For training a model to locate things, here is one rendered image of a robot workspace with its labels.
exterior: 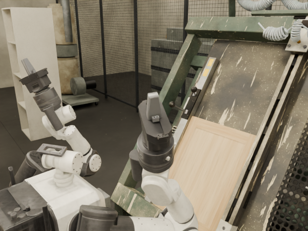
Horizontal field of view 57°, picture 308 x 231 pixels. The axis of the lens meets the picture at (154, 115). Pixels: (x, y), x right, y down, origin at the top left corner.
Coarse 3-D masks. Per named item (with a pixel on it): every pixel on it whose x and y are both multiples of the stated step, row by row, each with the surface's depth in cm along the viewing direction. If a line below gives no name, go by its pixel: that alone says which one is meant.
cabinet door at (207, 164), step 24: (192, 120) 168; (192, 144) 162; (216, 144) 153; (240, 144) 145; (192, 168) 156; (216, 168) 148; (240, 168) 140; (192, 192) 151; (216, 192) 143; (216, 216) 138
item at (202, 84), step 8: (216, 64) 174; (208, 72) 172; (200, 80) 173; (208, 80) 172; (200, 88) 171; (200, 96) 171; (192, 112) 169; (184, 120) 169; (184, 128) 167; (176, 136) 168; (176, 144) 166
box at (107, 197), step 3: (99, 189) 170; (102, 192) 167; (105, 192) 167; (105, 195) 164; (108, 195) 164; (105, 198) 162; (108, 198) 164; (105, 201) 163; (108, 201) 164; (105, 204) 163; (108, 204) 165
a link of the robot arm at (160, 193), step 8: (152, 176) 70; (144, 184) 70; (152, 184) 69; (160, 184) 69; (168, 184) 80; (176, 184) 79; (152, 192) 72; (160, 192) 71; (168, 192) 71; (176, 192) 76; (152, 200) 74; (160, 200) 73; (168, 200) 73
